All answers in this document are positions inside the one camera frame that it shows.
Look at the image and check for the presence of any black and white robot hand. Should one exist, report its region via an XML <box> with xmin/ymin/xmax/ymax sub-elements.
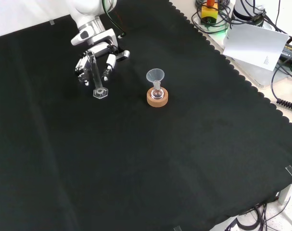
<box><xmin>75</xmin><ymin>42</ymin><xmax>131</xmax><ymax>87</ymax></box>

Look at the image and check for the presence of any clear glass graduated cylinder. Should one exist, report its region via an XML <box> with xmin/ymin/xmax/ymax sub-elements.
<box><xmin>86</xmin><ymin>51</ymin><xmax>110</xmax><ymax>100</ymax></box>

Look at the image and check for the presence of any clear plastic funnel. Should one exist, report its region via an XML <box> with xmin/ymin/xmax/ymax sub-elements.
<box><xmin>146</xmin><ymin>68</ymin><xmax>164</xmax><ymax>85</ymax></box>

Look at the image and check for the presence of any clear round-bottom flask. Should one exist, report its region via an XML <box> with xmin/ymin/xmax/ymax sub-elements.
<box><xmin>150</xmin><ymin>80</ymin><xmax>165</xmax><ymax>100</ymax></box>

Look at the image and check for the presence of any black table cloth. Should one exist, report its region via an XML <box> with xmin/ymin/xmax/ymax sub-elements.
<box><xmin>0</xmin><ymin>0</ymin><xmax>292</xmax><ymax>231</ymax></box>

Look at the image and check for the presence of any yellow stop button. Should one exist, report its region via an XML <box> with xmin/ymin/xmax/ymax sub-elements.
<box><xmin>200</xmin><ymin>0</ymin><xmax>219</xmax><ymax>25</ymax></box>

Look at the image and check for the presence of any white paper sheet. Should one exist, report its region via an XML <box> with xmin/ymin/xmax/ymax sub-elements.
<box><xmin>222</xmin><ymin>23</ymin><xmax>290</xmax><ymax>72</ymax></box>

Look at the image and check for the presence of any pale board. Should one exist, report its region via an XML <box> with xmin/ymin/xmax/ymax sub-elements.
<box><xmin>224</xmin><ymin>54</ymin><xmax>281</xmax><ymax>88</ymax></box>

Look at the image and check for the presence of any black power adapter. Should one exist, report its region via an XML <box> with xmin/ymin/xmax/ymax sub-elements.
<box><xmin>279</xmin><ymin>44</ymin><xmax>292</xmax><ymax>62</ymax></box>

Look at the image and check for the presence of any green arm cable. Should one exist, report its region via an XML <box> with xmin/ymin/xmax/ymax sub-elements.
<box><xmin>102</xmin><ymin>0</ymin><xmax>126</xmax><ymax>37</ymax></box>

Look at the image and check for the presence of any cork ring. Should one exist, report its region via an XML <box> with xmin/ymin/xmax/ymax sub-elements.
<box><xmin>146</xmin><ymin>87</ymin><xmax>169</xmax><ymax>108</ymax></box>

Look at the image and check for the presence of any black cable coil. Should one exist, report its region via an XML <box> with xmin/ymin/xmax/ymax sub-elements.
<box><xmin>190</xmin><ymin>0</ymin><xmax>234</xmax><ymax>34</ymax></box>

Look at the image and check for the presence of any black coiled cable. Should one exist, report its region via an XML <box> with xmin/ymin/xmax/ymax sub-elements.
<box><xmin>270</xmin><ymin>60</ymin><xmax>292</xmax><ymax>110</ymax></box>

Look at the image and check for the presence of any black cable loop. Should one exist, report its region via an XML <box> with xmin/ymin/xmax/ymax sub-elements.
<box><xmin>229</xmin><ymin>203</ymin><xmax>266</xmax><ymax>231</ymax></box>

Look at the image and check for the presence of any white metal post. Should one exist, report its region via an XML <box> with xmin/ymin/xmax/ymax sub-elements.
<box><xmin>277</xmin><ymin>179</ymin><xmax>292</xmax><ymax>205</ymax></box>

